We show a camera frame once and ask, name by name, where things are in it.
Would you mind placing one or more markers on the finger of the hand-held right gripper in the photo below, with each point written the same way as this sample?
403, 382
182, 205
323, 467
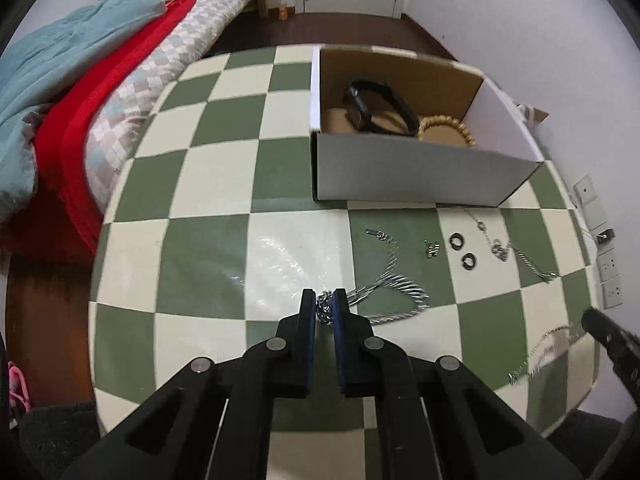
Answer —
617, 342

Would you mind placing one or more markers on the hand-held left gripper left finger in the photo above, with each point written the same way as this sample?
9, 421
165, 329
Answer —
309, 321

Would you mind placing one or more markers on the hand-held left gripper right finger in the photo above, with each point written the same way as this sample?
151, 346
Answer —
341, 321

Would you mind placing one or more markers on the white cardboard box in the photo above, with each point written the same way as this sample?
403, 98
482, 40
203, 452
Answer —
400, 172

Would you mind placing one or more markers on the black plug adapter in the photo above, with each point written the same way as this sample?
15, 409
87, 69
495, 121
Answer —
606, 236

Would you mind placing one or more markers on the small silver charm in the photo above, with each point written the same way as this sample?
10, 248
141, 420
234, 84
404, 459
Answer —
432, 249

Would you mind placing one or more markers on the green checkered tablecloth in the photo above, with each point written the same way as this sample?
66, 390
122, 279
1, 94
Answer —
200, 260

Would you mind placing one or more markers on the black hoop earring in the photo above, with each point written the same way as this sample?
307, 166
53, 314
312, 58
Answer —
463, 260
450, 241

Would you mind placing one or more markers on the black wristwatch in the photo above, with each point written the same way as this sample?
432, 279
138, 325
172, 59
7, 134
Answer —
361, 107

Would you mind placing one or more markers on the dark cloth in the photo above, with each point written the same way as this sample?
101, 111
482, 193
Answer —
55, 440

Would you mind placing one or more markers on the grey checkered bedsheet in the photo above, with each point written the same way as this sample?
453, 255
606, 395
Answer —
165, 65

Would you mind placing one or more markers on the pink slipper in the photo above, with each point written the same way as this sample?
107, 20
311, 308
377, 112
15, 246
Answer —
17, 390

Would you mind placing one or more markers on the red blanket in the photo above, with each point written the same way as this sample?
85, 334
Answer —
75, 125

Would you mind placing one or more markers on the small orange bottle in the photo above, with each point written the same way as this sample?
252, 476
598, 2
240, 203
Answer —
283, 11

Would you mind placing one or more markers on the bed with red blue blankets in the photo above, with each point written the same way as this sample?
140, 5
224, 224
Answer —
60, 55

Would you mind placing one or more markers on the white wall socket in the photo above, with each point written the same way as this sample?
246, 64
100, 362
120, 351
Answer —
608, 266
613, 294

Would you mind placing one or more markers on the wooden bed frame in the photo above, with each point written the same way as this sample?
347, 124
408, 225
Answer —
261, 4

